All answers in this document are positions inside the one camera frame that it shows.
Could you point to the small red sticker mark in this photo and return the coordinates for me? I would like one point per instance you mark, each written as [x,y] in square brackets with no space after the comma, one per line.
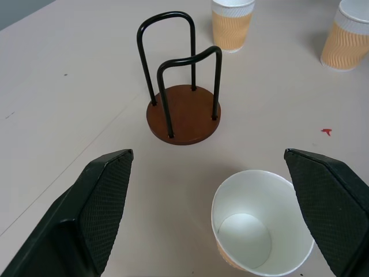
[327,131]

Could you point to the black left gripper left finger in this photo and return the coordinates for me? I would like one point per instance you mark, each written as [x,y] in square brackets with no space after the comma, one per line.
[95,207]

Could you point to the orange ripple paper cup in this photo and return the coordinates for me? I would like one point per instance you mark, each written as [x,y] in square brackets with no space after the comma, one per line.
[259,228]
[230,26]
[344,37]

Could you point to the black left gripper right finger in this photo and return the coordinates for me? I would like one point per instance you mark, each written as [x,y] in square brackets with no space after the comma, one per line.
[328,207]

